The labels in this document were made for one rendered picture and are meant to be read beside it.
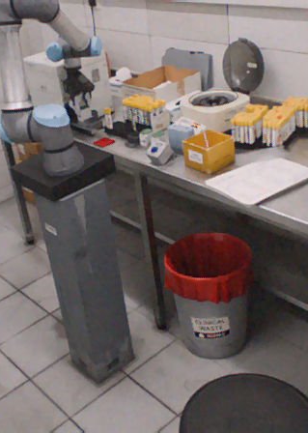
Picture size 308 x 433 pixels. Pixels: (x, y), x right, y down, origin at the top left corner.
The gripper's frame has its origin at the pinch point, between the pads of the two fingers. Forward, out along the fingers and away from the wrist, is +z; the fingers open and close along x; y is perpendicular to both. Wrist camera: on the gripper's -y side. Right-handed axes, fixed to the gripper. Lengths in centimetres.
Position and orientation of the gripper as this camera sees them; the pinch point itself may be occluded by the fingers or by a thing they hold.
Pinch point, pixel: (84, 111)
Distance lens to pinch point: 263.7
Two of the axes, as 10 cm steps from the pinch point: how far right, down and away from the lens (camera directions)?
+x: -7.6, 3.9, -5.2
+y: -6.3, -2.7, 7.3
